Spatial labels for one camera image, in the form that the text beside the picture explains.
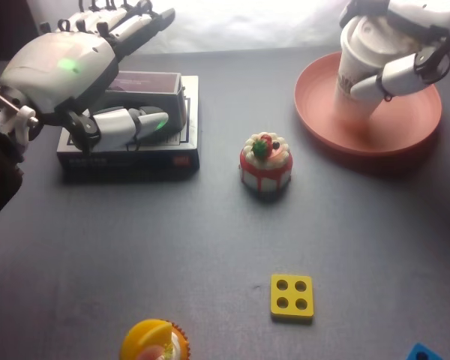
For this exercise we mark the pink round plate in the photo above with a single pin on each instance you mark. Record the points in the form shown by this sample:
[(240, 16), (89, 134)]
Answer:
[(315, 105)]

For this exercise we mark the purple small box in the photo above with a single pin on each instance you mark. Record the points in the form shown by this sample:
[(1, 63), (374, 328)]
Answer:
[(150, 84)]

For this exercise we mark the white calculator box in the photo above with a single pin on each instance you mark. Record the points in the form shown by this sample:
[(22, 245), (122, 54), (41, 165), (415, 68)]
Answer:
[(135, 163)]

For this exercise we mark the toy orange cupcake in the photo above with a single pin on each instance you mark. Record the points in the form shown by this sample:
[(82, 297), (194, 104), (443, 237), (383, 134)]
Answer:
[(150, 341)]

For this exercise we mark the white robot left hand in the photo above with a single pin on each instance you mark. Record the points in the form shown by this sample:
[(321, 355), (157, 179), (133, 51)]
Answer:
[(60, 63)]

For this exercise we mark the white sheet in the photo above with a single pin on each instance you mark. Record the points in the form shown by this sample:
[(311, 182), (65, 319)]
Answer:
[(247, 22)]

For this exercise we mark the toy strawberry cream cake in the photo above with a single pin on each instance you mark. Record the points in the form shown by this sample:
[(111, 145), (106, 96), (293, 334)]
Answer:
[(266, 165)]

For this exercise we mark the grey table cloth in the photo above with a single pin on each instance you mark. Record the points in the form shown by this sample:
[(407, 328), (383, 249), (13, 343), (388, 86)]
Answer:
[(135, 262)]

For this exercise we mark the yellow four-hole block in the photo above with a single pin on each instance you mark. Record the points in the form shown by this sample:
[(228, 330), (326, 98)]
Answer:
[(292, 298)]

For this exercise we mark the white paper cup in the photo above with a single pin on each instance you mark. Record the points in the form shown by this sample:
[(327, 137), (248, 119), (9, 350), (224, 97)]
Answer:
[(360, 48)]

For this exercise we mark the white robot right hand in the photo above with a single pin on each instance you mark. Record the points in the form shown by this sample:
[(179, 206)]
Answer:
[(427, 11)]

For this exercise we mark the blue block with holes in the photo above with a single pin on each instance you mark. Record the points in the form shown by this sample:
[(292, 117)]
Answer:
[(425, 354)]

